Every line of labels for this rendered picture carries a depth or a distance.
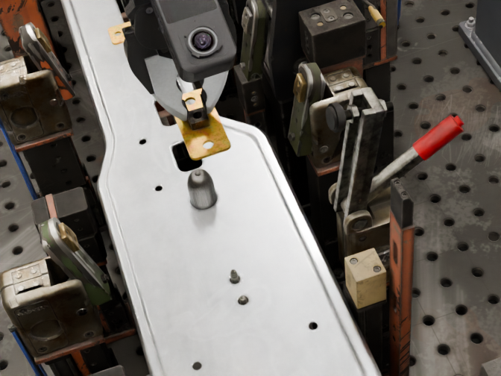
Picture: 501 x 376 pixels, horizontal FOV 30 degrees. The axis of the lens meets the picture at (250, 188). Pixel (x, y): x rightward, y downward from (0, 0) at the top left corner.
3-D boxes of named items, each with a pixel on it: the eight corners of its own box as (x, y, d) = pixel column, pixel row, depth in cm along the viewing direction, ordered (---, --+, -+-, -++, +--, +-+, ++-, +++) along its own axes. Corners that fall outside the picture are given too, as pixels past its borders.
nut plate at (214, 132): (168, 101, 88) (165, 92, 87) (206, 89, 89) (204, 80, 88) (191, 162, 83) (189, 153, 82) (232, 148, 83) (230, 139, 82)
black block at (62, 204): (71, 320, 140) (11, 197, 118) (139, 298, 141) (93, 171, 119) (81, 365, 135) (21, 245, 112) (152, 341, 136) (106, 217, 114)
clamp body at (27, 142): (39, 215, 153) (-33, 59, 127) (111, 193, 155) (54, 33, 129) (49, 258, 148) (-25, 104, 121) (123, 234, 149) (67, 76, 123)
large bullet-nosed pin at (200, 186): (189, 201, 115) (180, 166, 110) (214, 193, 115) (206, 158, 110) (197, 220, 113) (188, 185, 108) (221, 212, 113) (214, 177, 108)
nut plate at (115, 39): (112, 45, 133) (110, 39, 132) (107, 29, 135) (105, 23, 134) (169, 29, 133) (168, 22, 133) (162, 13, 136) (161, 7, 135)
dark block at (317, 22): (316, 219, 147) (297, 10, 114) (358, 206, 147) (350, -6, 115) (328, 243, 143) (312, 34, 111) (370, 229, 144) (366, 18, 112)
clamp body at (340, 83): (300, 251, 143) (278, 73, 115) (369, 227, 145) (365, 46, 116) (320, 298, 137) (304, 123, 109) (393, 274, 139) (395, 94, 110)
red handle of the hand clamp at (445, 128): (332, 193, 102) (446, 101, 97) (342, 200, 104) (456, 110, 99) (346, 221, 100) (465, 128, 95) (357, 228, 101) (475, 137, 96)
